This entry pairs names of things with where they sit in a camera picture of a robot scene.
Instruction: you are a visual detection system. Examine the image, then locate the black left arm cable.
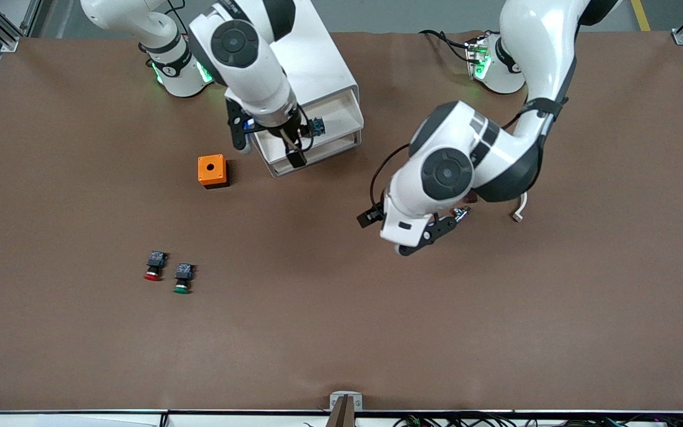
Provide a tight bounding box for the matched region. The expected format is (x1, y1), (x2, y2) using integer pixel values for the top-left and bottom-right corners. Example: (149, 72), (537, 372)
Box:
(369, 144), (411, 208)

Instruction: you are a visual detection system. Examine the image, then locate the black base cable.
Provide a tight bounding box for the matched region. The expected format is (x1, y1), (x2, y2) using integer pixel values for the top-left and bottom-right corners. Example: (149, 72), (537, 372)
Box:
(419, 28), (474, 63)

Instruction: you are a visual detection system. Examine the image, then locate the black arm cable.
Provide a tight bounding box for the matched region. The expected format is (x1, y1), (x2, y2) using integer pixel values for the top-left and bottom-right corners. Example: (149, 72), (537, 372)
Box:
(288, 106), (314, 154)
(369, 144), (411, 208)

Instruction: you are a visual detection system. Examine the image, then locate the grey mount bracket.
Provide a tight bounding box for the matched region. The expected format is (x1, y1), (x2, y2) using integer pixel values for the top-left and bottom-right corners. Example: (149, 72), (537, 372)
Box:
(329, 391), (363, 412)

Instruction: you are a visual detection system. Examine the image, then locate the orange button box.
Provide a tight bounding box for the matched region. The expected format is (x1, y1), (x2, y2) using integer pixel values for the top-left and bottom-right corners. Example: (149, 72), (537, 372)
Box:
(197, 154), (229, 189)

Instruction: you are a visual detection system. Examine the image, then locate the white table edge rail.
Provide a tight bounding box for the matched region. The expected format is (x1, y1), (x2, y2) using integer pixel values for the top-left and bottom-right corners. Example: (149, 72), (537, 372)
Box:
(0, 408), (683, 427)

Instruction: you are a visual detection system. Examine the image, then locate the green push button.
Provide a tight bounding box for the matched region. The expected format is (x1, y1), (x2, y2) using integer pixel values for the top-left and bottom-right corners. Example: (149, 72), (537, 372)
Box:
(173, 263), (196, 295)

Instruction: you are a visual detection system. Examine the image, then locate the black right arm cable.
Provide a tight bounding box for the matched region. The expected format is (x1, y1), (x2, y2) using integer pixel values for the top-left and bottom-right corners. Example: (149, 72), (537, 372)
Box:
(288, 106), (314, 154)

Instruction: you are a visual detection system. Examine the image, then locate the white curved plastic arc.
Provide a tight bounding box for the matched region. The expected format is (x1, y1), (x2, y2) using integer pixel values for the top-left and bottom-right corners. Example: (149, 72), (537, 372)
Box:
(510, 191), (528, 224)

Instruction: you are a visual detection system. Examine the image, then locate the red push button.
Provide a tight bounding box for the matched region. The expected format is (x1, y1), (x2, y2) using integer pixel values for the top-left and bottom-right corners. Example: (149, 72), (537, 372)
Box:
(143, 250), (168, 282)

